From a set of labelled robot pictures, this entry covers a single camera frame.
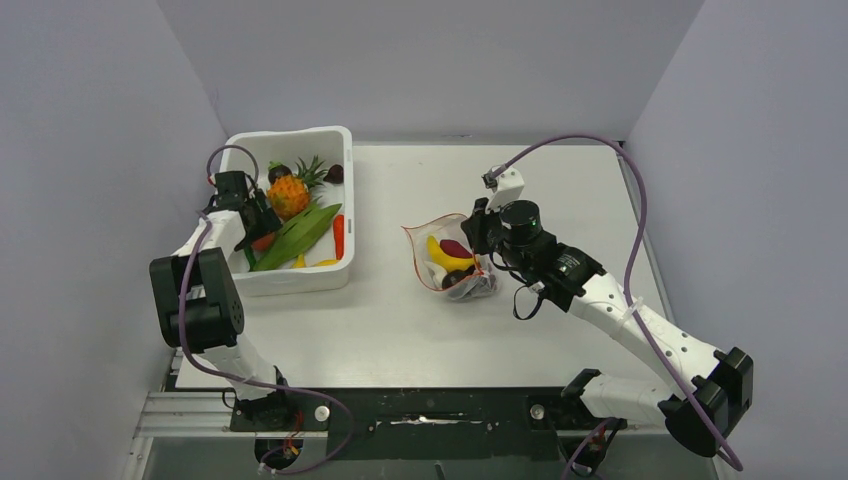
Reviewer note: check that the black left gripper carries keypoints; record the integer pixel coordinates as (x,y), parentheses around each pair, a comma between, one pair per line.
(267,222)

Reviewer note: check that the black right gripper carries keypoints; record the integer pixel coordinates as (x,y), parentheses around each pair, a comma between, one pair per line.
(477,225)

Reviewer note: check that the magenta toy fruit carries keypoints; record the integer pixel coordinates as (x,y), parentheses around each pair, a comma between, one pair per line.
(454,248)

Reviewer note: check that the clear zip top bag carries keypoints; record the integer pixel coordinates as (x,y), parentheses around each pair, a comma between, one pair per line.
(443,227)

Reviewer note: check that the yellow toy banana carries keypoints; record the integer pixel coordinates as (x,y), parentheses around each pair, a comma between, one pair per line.
(449,263)

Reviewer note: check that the dark toy mangosteen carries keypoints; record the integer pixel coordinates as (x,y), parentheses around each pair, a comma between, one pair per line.
(453,278)
(276,171)

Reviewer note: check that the purple toy grape bunch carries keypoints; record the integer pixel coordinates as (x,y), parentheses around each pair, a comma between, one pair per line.
(480,284)

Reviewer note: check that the orange toy peach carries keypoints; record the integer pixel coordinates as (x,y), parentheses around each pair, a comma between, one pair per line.
(264,243)

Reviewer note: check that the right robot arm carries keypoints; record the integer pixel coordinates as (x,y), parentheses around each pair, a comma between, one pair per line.
(703,391)

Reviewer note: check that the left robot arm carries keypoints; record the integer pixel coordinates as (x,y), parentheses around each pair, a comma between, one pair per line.
(200,311)

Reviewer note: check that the orange toy pineapple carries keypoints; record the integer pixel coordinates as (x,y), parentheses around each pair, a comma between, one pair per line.
(292,194)

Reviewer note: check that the green toy vegetable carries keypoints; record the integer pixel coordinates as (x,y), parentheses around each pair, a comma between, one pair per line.
(297,236)

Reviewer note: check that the yellow toy pepper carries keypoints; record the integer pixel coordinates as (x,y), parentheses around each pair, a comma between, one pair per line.
(300,262)

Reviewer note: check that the red toy chili pepper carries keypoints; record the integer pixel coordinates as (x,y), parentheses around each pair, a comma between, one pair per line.
(339,228)

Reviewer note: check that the white plastic bin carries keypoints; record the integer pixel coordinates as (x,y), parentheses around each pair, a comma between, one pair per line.
(333,144)

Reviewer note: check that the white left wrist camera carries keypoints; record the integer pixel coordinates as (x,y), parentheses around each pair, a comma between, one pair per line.
(232,190)

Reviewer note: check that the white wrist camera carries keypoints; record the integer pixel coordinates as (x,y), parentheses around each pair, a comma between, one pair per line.
(232,190)
(506,185)

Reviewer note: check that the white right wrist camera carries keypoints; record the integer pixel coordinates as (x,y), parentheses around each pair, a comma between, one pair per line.
(506,185)

